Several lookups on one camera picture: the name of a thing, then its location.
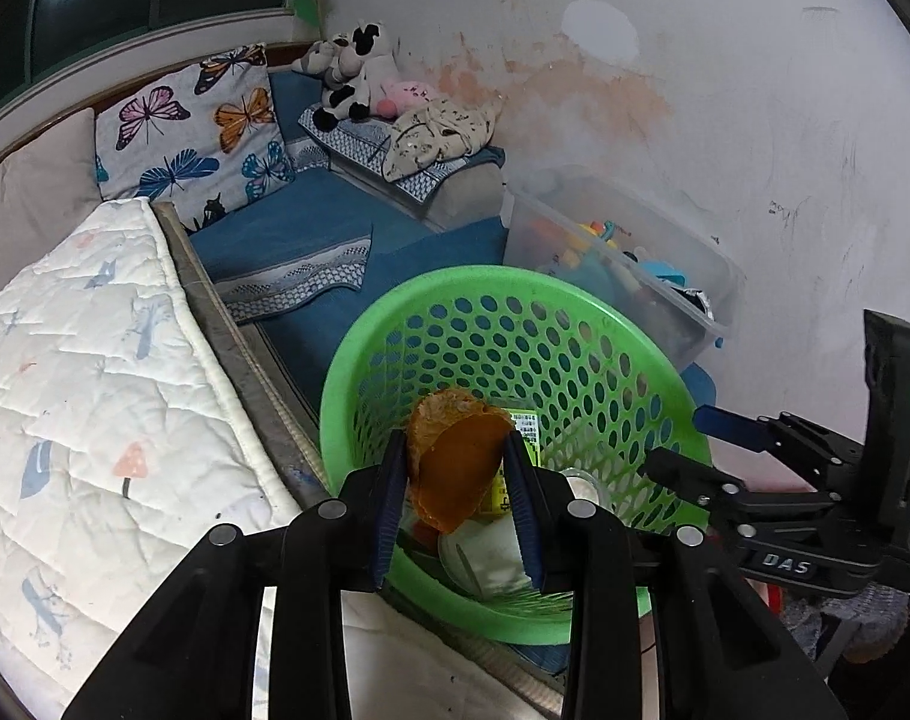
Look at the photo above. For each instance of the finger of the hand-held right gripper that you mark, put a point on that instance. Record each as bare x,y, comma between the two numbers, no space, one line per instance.
728,424
687,476

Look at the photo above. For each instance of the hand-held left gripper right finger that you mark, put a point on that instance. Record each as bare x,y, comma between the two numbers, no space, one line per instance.
526,510

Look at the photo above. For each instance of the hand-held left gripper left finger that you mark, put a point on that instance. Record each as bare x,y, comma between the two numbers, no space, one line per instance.
391,510

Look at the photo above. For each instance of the white paper cup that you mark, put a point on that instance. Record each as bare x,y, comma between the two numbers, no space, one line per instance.
485,559

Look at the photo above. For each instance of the white packet with yellow label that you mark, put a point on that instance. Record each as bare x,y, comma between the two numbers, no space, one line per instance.
528,427

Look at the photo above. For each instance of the green plastic basket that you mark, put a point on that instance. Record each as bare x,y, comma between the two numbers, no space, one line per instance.
500,330

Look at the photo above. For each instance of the pile of colourful toys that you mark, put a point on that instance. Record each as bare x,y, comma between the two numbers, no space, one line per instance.
612,255

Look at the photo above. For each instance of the grey mattress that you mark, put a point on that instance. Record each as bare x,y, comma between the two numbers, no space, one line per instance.
222,330

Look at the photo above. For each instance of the blue cloth with patterned border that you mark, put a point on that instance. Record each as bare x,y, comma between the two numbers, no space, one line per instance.
297,281

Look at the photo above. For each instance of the clear plastic storage box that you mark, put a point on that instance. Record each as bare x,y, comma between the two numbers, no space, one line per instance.
567,210

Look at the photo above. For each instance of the blue bed sheet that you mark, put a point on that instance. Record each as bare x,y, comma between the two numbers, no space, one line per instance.
312,214

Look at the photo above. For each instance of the white quilted blanket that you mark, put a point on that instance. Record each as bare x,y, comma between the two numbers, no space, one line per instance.
87,390

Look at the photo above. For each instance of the blue white patterned mat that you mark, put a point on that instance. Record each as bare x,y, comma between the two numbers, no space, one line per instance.
350,142

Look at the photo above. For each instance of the beige patterned cloth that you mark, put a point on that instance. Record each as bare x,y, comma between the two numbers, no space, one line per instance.
440,135

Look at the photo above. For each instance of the pink plush toy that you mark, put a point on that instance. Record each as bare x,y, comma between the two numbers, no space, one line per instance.
406,96

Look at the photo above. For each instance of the large butterfly print pillow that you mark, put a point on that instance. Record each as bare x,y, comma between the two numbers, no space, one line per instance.
192,135

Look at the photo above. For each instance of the black and white cow plush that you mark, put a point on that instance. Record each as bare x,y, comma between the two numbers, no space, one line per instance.
350,75

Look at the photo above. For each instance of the dark green framed window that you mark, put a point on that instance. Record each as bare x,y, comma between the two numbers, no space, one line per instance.
125,0

